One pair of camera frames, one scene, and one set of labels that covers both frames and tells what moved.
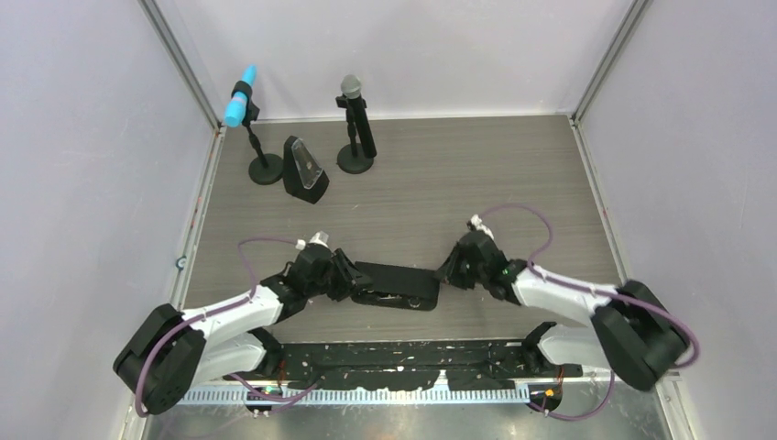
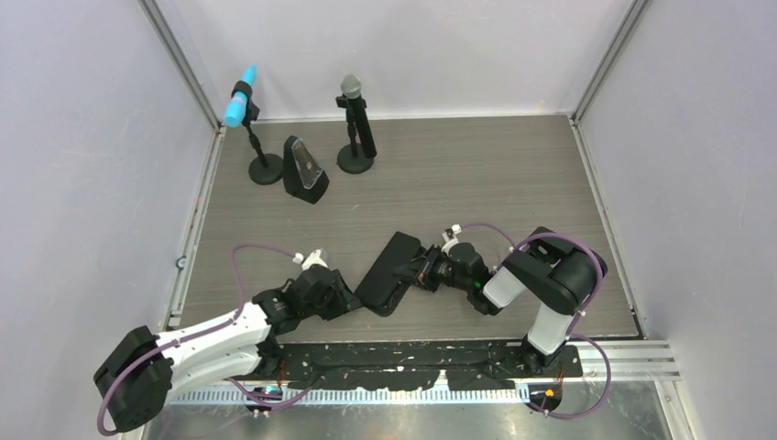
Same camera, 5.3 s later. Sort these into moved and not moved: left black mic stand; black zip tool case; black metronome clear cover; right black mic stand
Moved: black zip tool case
Not moved: right black mic stand; left black mic stand; black metronome clear cover
